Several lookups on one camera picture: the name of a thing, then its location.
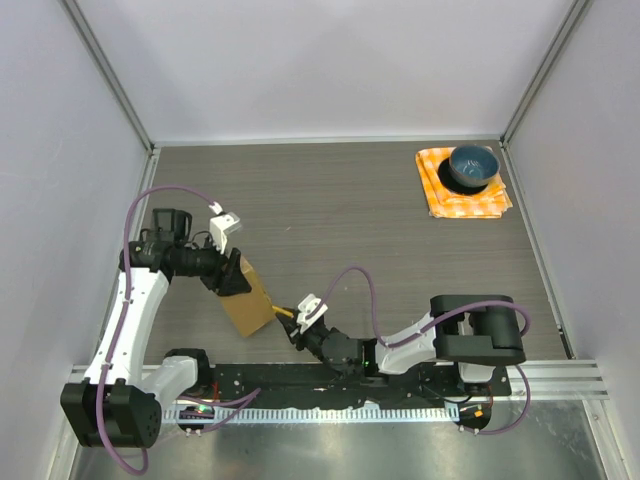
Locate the white slotted cable duct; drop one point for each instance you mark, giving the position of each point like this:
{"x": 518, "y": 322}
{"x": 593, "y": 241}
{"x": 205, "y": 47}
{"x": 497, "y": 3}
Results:
{"x": 369, "y": 413}

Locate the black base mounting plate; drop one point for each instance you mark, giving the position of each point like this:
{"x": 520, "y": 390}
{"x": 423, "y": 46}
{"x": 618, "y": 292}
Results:
{"x": 306, "y": 386}

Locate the brown cardboard express box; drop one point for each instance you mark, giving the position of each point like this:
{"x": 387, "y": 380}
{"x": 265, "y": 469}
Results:
{"x": 249, "y": 311}

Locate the orange checkered cloth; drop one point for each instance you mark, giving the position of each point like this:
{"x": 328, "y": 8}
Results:
{"x": 492, "y": 202}

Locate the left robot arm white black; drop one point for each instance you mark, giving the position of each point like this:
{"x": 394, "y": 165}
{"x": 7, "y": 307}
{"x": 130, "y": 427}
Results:
{"x": 114, "y": 400}

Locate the blue ceramic bowl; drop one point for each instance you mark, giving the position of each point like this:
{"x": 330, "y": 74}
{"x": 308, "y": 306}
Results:
{"x": 473, "y": 166}

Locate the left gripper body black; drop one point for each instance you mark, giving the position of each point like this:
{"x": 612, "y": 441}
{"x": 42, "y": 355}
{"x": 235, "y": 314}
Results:
{"x": 218, "y": 270}

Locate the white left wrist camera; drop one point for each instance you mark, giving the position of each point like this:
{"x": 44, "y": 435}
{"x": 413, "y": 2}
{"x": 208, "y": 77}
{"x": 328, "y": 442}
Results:
{"x": 221, "y": 225}

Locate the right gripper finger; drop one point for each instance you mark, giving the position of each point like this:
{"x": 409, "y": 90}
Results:
{"x": 289, "y": 322}
{"x": 300, "y": 341}

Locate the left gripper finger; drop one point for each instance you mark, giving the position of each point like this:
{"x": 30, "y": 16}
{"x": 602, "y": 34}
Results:
{"x": 232, "y": 280}
{"x": 211, "y": 282}

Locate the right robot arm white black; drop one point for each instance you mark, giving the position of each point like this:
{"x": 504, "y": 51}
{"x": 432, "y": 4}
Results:
{"x": 475, "y": 334}

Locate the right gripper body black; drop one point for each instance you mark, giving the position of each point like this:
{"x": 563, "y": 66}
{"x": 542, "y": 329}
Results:
{"x": 317, "y": 335}

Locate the yellow utility knife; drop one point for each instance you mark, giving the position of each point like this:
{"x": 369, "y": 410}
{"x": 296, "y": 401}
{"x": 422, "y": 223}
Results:
{"x": 283, "y": 311}

